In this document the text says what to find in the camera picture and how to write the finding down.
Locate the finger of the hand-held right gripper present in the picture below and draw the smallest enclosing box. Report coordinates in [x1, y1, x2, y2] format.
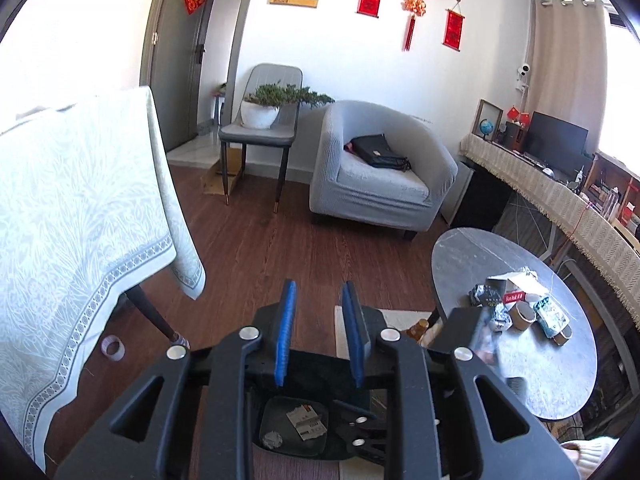
[332, 399, 390, 431]
[333, 429, 390, 464]

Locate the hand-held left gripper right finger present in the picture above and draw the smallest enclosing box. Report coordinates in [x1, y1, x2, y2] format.
[341, 280, 583, 480]

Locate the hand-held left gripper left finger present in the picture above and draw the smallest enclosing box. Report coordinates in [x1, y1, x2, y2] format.
[54, 279, 299, 480]

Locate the dark wrapper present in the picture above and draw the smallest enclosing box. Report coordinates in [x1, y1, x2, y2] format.
[468, 283, 501, 309]

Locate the dark green trash bin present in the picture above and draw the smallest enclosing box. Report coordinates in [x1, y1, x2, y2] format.
[245, 350, 396, 463]

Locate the white printed paper carton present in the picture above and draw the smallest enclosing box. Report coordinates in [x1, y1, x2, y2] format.
[286, 404, 328, 442]

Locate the white cardboard box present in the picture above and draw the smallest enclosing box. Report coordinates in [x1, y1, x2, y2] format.
[487, 267, 551, 302]

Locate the teal printed packet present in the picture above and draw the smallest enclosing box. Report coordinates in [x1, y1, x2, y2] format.
[532, 297, 571, 339]

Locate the white rug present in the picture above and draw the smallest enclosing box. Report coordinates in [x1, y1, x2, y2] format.
[333, 308, 437, 357]

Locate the brown bottle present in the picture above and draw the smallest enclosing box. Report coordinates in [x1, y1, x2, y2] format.
[405, 318, 431, 344]

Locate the round grey marble table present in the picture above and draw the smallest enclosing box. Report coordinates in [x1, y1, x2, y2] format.
[430, 227, 599, 420]

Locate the white cabinet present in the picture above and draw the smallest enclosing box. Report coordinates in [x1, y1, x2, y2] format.
[439, 159, 517, 234]

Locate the grey armchair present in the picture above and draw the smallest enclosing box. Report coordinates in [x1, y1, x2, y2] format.
[308, 100, 459, 241]

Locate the desk with beige fringed cloth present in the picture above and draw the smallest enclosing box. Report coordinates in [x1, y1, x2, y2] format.
[458, 132, 640, 313]

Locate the clear tape roll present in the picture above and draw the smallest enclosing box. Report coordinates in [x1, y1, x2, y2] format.
[101, 336, 126, 361]

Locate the flat cardboard box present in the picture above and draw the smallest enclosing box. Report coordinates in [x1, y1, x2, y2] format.
[201, 144, 244, 196]

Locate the black handbag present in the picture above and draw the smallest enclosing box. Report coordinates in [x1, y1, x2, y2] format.
[349, 133, 412, 172]

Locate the brown wooden speaker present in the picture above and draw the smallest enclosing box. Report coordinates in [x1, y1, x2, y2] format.
[502, 121, 529, 152]

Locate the wooden bookshelf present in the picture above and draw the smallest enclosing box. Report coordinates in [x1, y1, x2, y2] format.
[581, 152, 640, 242]

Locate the grey dining chair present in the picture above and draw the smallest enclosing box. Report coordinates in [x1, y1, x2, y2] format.
[218, 63, 305, 214]

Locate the black monitor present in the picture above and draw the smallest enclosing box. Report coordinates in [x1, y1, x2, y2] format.
[522, 111, 590, 171]

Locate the potted plant in white pot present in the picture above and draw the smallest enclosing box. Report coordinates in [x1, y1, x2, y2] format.
[240, 82, 335, 130]

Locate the white patterned tablecloth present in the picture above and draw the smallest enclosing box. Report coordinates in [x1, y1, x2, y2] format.
[0, 85, 207, 472]

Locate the beige curtain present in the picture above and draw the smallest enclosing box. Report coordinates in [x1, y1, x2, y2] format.
[520, 0, 609, 157]

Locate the grey door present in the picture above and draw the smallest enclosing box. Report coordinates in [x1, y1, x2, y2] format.
[141, 0, 222, 152]

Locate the red cable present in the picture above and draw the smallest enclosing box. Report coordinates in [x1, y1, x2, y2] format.
[564, 199, 597, 262]

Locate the wooden picture frame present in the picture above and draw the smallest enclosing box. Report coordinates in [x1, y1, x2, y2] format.
[472, 99, 504, 141]

